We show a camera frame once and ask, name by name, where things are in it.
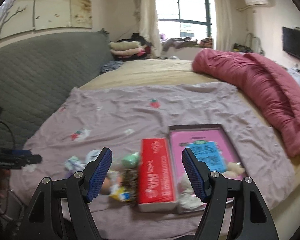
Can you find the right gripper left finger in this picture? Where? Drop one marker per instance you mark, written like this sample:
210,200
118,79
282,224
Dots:
43,218

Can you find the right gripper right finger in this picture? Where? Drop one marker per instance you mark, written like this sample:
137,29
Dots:
250,219

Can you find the white blue snack bag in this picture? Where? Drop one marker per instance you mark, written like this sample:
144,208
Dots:
75,164

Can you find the yellow white snack bag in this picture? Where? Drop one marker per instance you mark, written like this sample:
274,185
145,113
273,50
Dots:
119,193

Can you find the cream plush toy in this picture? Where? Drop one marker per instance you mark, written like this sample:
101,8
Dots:
234,170

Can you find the grey quilted headboard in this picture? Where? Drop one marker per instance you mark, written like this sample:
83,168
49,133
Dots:
37,75

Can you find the shallow box with pink book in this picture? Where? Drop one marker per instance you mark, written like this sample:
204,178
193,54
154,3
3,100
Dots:
209,143

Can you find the green tissue pack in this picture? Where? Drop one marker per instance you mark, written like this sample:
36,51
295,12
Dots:
130,161

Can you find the lilac strawberry bed sheet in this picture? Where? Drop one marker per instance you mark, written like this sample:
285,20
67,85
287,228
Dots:
119,118

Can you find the red rectangular box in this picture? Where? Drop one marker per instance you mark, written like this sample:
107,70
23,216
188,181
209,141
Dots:
156,183

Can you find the pink red quilt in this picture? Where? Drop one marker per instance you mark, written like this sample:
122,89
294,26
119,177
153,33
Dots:
269,86

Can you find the beige mattress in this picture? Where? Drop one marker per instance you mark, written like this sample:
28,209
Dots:
149,72

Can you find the folded towels stack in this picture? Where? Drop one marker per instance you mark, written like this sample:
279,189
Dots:
126,49

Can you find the clothes pile on sill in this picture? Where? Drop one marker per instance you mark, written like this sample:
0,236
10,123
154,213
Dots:
179,43

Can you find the left curtain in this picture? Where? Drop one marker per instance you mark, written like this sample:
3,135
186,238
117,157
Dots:
146,17

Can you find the curtain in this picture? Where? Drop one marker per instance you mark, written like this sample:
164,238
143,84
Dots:
223,26
146,17

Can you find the window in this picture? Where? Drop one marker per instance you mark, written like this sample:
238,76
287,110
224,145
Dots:
183,18

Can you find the air conditioner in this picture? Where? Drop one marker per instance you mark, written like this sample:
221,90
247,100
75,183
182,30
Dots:
256,2

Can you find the right curtain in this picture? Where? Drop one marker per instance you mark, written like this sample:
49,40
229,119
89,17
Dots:
223,26

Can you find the wall painting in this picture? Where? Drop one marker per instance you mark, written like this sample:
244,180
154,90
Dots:
19,16

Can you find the wall television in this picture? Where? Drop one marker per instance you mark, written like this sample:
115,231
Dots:
291,41

